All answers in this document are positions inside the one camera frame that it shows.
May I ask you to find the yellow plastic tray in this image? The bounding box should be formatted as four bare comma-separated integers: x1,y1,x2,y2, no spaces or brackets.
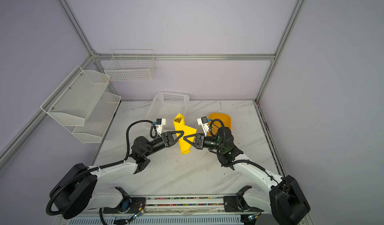
208,113,232,136

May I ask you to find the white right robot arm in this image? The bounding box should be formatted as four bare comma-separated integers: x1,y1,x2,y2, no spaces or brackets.
183,127,311,225

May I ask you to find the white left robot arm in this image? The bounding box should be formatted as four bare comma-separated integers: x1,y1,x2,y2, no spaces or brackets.
46,131,184,220

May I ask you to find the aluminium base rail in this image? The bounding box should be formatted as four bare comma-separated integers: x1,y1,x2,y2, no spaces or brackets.
53,193,314,225

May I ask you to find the white wire wall basket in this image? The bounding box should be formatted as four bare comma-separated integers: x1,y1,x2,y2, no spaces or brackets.
104,49,156,82

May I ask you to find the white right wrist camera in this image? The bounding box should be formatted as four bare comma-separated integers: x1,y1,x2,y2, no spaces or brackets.
197,116,212,136

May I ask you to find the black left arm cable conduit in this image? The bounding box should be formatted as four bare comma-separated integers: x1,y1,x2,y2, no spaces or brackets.
45,119,158,217

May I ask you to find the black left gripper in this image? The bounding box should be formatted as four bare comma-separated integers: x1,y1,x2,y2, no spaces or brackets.
144,130,184,157

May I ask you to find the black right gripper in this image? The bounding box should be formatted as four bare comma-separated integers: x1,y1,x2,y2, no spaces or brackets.
183,133,225,152

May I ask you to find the white perforated plastic basket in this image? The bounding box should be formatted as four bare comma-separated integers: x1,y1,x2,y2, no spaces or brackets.
145,92,190,130

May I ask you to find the white mesh upper wall shelf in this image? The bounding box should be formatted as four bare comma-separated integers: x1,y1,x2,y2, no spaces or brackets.
41,66,110,126

